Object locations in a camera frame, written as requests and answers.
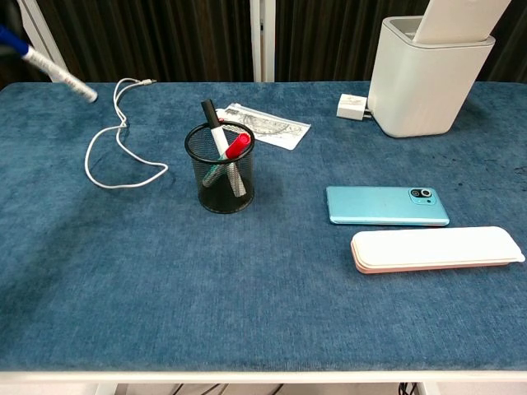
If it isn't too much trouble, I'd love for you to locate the white and pink pencil case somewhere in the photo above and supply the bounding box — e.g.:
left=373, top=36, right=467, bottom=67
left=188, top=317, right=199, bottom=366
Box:
left=350, top=225, right=527, bottom=275

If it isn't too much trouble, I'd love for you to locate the light blue smartphone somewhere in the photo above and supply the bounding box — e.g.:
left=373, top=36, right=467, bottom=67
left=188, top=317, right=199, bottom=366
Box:
left=325, top=185, right=451, bottom=228

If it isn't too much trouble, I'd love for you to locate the white usb cable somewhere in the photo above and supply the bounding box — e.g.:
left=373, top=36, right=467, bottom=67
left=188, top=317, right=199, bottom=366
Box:
left=83, top=77, right=170, bottom=191

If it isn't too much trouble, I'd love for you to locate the blue cap white marker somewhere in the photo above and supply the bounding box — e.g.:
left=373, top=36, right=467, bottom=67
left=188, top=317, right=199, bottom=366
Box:
left=0, top=24, right=100, bottom=104

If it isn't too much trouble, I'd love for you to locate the blue felt table mat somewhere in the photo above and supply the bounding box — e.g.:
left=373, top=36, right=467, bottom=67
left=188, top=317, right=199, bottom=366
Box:
left=0, top=80, right=527, bottom=374

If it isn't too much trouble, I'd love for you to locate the black cap white marker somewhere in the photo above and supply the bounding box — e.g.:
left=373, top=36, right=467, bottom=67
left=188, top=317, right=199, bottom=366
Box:
left=200, top=98, right=249, bottom=198

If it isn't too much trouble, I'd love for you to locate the transparent ruler pouch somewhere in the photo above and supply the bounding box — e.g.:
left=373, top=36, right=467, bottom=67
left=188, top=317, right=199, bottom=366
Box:
left=215, top=102, right=312, bottom=151

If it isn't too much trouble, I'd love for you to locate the red cap marker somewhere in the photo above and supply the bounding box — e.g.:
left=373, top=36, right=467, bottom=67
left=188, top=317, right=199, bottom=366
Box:
left=201, top=132, right=253, bottom=188

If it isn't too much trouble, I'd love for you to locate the white charger plug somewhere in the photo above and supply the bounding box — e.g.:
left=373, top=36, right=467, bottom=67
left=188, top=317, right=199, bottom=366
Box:
left=335, top=93, right=374, bottom=123

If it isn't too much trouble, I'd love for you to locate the black pleated curtain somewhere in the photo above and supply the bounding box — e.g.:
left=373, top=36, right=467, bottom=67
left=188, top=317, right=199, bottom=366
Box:
left=35, top=0, right=254, bottom=83
left=274, top=0, right=427, bottom=82
left=484, top=0, right=527, bottom=84
left=0, top=51, right=54, bottom=90

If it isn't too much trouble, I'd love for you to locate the black mesh pen holder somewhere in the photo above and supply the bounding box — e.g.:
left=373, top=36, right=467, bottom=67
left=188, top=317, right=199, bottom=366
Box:
left=184, top=121, right=257, bottom=215

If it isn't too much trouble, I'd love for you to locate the white frame post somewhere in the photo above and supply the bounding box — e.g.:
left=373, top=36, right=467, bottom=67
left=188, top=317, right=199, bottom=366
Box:
left=15, top=0, right=68, bottom=84
left=249, top=0, right=277, bottom=83

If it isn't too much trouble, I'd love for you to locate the white desktop trash bin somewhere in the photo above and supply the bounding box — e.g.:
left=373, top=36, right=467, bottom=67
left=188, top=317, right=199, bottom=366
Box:
left=366, top=0, right=512, bottom=139

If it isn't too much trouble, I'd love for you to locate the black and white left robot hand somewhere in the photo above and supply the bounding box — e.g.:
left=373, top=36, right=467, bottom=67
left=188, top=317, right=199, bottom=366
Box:
left=0, top=0, right=22, bottom=58

